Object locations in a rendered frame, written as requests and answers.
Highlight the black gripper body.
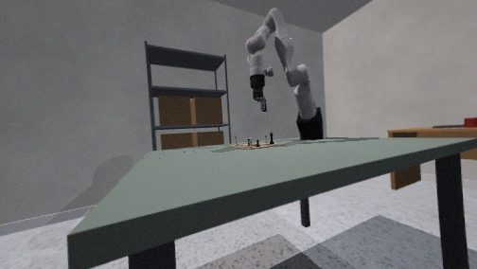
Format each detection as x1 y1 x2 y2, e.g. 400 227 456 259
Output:
250 64 274 100

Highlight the brown and cream chessboard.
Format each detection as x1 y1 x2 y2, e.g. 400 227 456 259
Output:
228 143 286 150

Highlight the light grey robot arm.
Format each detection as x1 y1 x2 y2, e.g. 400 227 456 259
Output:
245 8 317 119

